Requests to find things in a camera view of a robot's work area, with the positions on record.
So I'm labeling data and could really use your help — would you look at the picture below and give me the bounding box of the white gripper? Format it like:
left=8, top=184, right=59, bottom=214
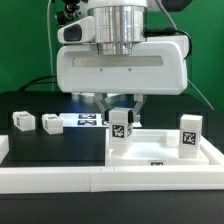
left=57, top=16, right=188, bottom=123

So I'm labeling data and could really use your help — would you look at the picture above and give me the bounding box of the white sheet with AprilTags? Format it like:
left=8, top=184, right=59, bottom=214
left=58, top=112, right=143, bottom=129

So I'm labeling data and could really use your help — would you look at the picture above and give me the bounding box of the white U-shaped fence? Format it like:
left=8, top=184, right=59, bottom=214
left=0, top=135, right=224, bottom=194

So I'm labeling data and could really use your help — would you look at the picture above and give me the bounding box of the white square tabletop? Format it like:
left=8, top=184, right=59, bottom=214
left=105, top=129, right=209, bottom=166

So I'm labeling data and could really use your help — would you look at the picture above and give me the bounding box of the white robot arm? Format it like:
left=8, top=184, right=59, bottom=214
left=57, top=0, right=192, bottom=122

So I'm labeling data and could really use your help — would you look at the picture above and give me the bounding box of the white thin cable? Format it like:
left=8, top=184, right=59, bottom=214
left=46, top=0, right=56, bottom=92

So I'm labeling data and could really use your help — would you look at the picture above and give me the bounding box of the black cable bundle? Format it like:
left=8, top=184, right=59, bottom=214
left=18, top=74, right=58, bottom=93

